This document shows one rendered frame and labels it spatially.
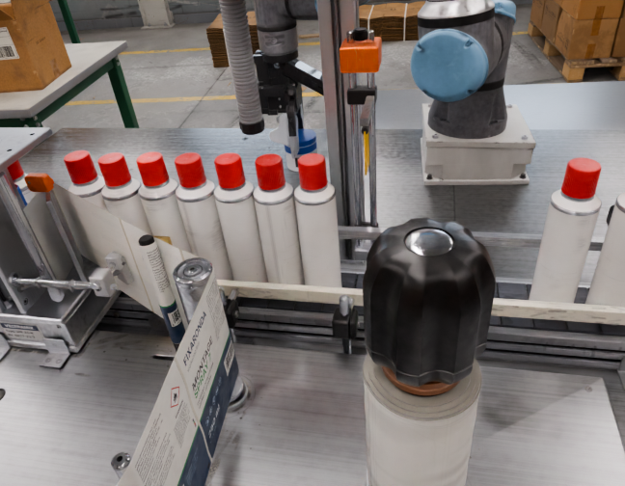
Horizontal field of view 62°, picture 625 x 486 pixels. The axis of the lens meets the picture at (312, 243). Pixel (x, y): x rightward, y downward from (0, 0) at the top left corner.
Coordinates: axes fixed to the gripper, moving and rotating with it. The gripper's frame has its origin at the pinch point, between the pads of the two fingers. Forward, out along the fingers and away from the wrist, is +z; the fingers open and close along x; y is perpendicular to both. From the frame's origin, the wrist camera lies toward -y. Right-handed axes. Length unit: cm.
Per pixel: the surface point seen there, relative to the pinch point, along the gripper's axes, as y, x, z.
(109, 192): 16, 47, -17
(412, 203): -23.5, 16.4, 4.6
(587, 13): -142, -272, 43
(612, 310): -45, 53, -4
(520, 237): -36, 45, -9
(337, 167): -11.8, 34.8, -13.2
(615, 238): -44, 51, -13
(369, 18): 1, -390, 68
